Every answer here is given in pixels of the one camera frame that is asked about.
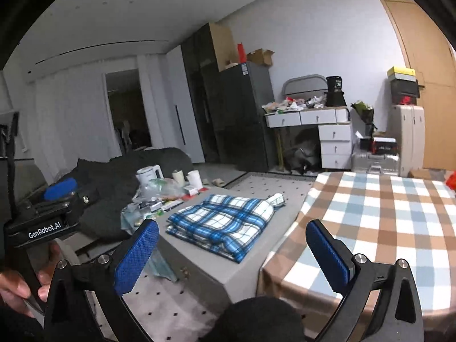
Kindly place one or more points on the red plastic bag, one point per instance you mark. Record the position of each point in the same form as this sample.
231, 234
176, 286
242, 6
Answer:
451, 181

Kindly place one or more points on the black box with red mark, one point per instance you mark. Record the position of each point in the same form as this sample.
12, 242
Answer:
404, 91

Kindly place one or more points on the white electric kettle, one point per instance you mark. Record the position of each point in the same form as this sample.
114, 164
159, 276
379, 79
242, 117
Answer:
148, 175

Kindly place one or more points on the dark tall wardrobe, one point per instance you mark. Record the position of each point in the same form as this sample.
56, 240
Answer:
203, 96

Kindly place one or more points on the black case with red trim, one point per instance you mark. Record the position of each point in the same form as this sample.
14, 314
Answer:
383, 146

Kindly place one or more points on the open cardboard box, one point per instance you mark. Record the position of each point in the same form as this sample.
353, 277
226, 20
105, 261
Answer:
260, 57

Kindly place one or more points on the wrapped flower bouquet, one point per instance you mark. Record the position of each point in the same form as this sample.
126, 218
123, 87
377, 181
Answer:
363, 112

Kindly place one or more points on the white cup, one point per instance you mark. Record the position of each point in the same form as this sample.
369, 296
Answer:
195, 179

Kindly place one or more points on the checkered tablecloth table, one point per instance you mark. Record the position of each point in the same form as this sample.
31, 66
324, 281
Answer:
374, 221

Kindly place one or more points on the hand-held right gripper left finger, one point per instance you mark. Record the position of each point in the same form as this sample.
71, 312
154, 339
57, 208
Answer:
137, 256

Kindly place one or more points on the black bag under desk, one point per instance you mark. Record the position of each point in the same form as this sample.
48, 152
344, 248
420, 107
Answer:
302, 156

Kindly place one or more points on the silver suitcase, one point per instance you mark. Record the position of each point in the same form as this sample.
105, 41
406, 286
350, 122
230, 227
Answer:
374, 162

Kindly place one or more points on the white desk with drawers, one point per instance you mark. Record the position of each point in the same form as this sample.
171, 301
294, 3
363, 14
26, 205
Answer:
335, 146

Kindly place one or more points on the grey rounded chair back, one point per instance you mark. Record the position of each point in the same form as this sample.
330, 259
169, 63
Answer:
302, 85

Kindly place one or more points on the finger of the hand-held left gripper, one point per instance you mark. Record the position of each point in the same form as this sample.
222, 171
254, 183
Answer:
60, 188

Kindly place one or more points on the pile of desk clutter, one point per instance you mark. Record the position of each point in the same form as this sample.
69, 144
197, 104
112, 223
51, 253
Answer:
292, 104

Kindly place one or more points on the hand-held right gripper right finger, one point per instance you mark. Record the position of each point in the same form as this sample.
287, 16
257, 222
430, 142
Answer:
327, 256

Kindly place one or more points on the wooden door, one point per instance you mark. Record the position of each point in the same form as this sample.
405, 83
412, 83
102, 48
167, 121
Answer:
427, 78

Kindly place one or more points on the person's dark trouser leg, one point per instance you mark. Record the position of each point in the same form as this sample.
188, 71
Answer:
260, 320

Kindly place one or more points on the person's left hand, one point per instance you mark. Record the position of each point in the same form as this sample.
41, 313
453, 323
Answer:
14, 288

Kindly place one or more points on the grey low table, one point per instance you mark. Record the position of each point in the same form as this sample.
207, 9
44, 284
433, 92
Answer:
281, 221

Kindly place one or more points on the dark refrigerator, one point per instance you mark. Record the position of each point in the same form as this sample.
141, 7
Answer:
245, 121

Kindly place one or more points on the blue plaid garment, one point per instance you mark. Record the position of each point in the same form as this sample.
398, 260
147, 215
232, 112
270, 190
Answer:
221, 221

